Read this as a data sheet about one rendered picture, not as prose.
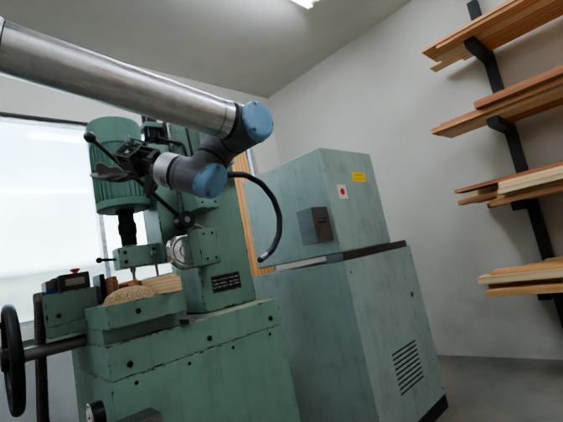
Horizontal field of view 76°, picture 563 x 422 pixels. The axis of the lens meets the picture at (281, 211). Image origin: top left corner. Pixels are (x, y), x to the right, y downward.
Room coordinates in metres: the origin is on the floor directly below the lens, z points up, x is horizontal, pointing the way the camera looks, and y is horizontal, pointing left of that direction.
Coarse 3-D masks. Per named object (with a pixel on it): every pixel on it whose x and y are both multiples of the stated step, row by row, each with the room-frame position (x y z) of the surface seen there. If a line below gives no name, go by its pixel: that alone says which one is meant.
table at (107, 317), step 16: (112, 304) 0.93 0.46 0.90; (128, 304) 0.95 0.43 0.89; (144, 304) 0.97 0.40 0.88; (160, 304) 1.00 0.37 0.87; (176, 304) 1.03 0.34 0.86; (80, 320) 1.08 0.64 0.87; (96, 320) 0.99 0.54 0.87; (112, 320) 0.92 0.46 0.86; (128, 320) 0.94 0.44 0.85; (144, 320) 0.97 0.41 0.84; (48, 336) 1.02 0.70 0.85
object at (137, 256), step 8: (120, 248) 1.16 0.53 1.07; (128, 248) 1.18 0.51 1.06; (136, 248) 1.20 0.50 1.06; (144, 248) 1.22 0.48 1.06; (112, 256) 1.21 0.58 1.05; (120, 256) 1.16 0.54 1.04; (128, 256) 1.18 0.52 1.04; (136, 256) 1.19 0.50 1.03; (144, 256) 1.21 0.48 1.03; (152, 256) 1.23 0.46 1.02; (160, 256) 1.25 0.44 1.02; (120, 264) 1.16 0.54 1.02; (128, 264) 1.18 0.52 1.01; (136, 264) 1.19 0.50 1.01; (144, 264) 1.21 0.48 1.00; (152, 264) 1.24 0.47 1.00
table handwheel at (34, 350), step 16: (0, 320) 1.04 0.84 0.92; (16, 320) 0.92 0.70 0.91; (16, 336) 0.89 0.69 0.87; (80, 336) 1.09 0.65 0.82; (0, 352) 0.97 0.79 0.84; (16, 352) 0.88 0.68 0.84; (32, 352) 1.01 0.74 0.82; (48, 352) 1.03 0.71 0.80; (16, 368) 0.88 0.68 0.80; (16, 384) 0.89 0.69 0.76; (16, 400) 0.90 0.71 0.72; (16, 416) 0.95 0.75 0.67
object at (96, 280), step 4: (96, 276) 1.16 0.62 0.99; (100, 276) 1.14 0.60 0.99; (104, 276) 1.15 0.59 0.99; (92, 280) 1.20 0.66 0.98; (96, 280) 1.17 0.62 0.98; (100, 280) 1.14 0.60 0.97; (104, 280) 1.15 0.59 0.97; (96, 284) 1.17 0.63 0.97; (100, 284) 1.14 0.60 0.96; (104, 284) 1.15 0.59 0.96; (96, 288) 1.16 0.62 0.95; (100, 288) 1.15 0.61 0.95; (104, 288) 1.15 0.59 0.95; (100, 292) 1.15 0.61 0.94; (104, 292) 1.15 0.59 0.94; (100, 296) 1.16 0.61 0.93; (104, 296) 1.14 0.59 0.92; (100, 300) 1.16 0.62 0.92; (104, 300) 1.14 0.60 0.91
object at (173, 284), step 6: (174, 276) 0.97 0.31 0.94; (150, 282) 1.09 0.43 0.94; (156, 282) 1.06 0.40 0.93; (162, 282) 1.03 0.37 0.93; (168, 282) 0.99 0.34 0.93; (174, 282) 0.97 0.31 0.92; (180, 282) 0.98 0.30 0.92; (156, 288) 1.06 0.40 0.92; (162, 288) 1.03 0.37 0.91; (168, 288) 1.00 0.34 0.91; (174, 288) 0.97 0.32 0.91; (180, 288) 0.98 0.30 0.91
